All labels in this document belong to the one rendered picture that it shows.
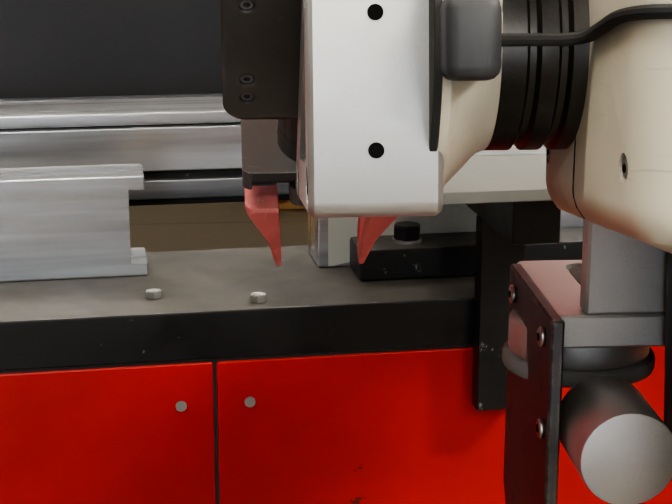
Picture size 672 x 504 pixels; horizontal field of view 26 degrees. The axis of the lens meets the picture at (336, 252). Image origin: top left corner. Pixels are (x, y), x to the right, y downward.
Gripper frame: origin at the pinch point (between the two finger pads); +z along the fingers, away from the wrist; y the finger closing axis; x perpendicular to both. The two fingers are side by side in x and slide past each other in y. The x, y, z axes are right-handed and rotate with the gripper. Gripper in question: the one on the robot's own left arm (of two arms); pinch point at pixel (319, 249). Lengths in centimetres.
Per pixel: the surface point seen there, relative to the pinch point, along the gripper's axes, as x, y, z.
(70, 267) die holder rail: -28.0, 20.7, 26.6
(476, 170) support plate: -20.9, -14.4, 10.2
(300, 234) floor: -312, -18, 271
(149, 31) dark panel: -83, 16, 37
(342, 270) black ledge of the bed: -28.6, -4.5, 28.2
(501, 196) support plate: -13.8, -15.1, 7.1
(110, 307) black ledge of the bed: -19.3, 16.4, 23.4
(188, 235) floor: -314, 21, 271
